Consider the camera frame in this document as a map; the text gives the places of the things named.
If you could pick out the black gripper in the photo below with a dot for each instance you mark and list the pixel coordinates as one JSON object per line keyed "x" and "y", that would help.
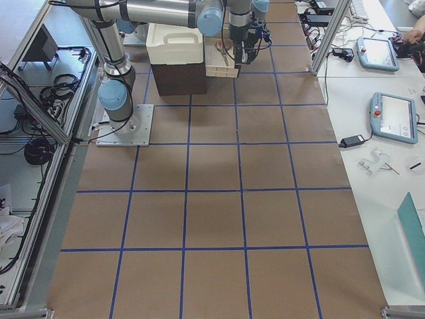
{"x": 238, "y": 35}

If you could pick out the white foam tray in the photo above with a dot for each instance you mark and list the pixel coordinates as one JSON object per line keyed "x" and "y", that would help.
{"x": 168, "y": 44}

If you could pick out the blue teach pendant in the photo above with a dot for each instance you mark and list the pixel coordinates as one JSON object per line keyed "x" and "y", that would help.
{"x": 377, "y": 54}
{"x": 393, "y": 117}

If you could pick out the dark brown wooden cabinet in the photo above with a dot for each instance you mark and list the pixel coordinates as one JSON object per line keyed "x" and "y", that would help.
{"x": 180, "y": 79}

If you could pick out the black power adapter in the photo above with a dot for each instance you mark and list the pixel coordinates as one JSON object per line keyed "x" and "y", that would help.
{"x": 352, "y": 141}

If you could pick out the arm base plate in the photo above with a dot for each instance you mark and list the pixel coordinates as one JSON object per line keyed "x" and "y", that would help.
{"x": 136, "y": 131}

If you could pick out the light wooden drawer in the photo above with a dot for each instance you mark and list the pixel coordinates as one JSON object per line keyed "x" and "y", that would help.
{"x": 214, "y": 63}

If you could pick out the blue teach pendant far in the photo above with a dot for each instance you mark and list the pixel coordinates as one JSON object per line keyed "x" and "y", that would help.
{"x": 377, "y": 54}

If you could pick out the blue teach pendant near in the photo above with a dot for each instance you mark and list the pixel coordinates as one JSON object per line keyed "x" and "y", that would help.
{"x": 393, "y": 117}

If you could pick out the white cloth rag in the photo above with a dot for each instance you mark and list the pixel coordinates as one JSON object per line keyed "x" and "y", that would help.
{"x": 11, "y": 226}

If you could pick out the aluminium frame post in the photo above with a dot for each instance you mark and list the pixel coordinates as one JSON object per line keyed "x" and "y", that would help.
{"x": 333, "y": 27}

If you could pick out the teal laptop lid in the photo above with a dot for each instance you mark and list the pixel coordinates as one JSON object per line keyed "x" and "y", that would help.
{"x": 412, "y": 226}

